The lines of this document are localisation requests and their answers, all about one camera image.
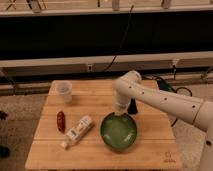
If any green ceramic bowl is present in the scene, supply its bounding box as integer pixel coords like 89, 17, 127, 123
100, 113, 137, 151

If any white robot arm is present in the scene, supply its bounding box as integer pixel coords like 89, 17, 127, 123
113, 71, 213, 171

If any black rectangular block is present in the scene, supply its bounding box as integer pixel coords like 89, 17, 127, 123
128, 99, 138, 114

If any white tube bottle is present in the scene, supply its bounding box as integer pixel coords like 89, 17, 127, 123
61, 115, 94, 149

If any clear plastic cup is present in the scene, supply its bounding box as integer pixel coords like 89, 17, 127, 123
56, 81, 72, 103

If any brown red oblong object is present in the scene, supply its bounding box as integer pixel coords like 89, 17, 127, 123
57, 111, 65, 133

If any black floor cable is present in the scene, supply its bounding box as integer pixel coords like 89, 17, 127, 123
141, 75, 193, 128

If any white wall outlet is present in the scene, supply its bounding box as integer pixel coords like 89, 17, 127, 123
88, 64, 93, 72

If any white wall rail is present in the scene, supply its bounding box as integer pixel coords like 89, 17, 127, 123
0, 51, 213, 77

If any black hanging cable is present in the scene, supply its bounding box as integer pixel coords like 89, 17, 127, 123
102, 3, 135, 72

